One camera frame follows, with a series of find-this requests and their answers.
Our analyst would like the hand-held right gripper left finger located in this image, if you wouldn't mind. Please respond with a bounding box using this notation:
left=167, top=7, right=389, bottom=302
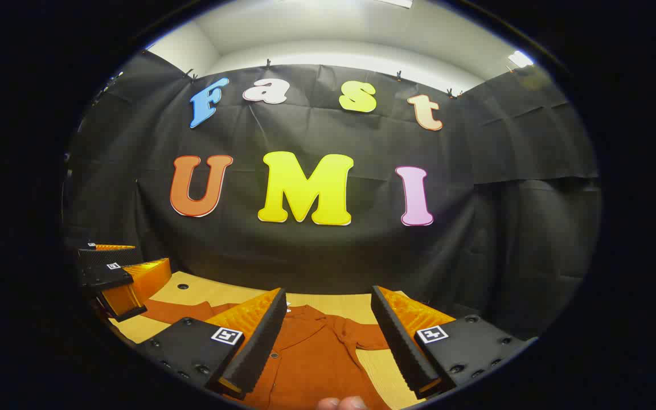
left=136, top=288, right=287, bottom=399

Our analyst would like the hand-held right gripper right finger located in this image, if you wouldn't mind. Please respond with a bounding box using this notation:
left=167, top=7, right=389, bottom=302
left=371, top=286, right=536, bottom=399

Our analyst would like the black backdrop cloth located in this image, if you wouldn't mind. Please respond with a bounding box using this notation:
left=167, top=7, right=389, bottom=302
left=63, top=50, right=601, bottom=342

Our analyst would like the orange button-up garment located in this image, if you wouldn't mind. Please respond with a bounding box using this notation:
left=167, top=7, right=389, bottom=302
left=140, top=299, right=392, bottom=410

